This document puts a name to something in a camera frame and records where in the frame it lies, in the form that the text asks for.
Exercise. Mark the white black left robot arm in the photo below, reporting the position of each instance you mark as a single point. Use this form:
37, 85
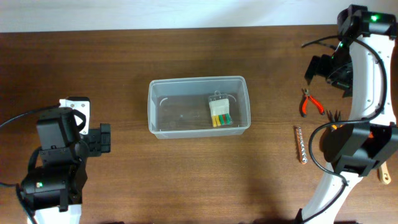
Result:
52, 191

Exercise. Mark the orange socket bit rail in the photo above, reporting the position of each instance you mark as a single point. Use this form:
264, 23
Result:
300, 145

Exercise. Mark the red scraper with wooden handle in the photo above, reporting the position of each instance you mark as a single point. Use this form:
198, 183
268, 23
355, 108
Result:
384, 175

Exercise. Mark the orange black needle nose pliers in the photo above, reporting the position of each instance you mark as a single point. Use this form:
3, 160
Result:
334, 117

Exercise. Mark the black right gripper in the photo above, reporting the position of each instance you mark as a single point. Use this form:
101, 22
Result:
315, 66

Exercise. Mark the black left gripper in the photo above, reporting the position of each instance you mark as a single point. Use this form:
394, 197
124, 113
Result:
104, 138

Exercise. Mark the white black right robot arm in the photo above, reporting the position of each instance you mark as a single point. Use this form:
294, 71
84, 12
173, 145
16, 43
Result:
360, 66

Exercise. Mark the clear plastic storage container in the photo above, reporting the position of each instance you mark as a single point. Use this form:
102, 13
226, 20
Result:
179, 107

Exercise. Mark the clear case of coloured plugs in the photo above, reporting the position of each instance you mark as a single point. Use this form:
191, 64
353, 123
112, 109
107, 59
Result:
219, 104

